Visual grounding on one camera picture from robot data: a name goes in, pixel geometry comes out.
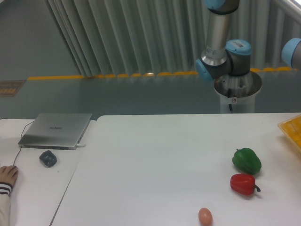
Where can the dark grey small case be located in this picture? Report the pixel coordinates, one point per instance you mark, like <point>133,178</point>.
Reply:
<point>48,159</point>

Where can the brown egg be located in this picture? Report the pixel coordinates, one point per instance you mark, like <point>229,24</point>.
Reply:
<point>205,217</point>

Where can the grey curtain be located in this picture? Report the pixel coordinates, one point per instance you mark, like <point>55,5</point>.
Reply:
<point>131,37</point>

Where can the person's hand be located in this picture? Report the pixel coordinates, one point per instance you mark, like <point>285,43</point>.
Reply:
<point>8,174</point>

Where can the yellow plastic tray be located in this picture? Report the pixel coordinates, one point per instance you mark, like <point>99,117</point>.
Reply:
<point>292,130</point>

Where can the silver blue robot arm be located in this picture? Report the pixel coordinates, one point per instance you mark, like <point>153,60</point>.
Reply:
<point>216,35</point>

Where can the red bell pepper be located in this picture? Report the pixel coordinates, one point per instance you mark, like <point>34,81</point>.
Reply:
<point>243,184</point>

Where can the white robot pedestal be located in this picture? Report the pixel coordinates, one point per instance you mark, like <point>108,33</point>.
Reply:
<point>237,93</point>

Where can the white usb dongle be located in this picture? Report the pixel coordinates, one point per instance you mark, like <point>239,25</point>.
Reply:
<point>80,145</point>

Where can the silver closed laptop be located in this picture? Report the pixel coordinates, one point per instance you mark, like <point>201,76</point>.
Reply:
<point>62,131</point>

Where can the green bell pepper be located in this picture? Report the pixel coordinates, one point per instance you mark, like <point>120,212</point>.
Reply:
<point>246,161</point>

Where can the striped cuff sleeve forearm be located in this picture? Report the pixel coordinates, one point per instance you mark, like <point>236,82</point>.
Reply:
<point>5,190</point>

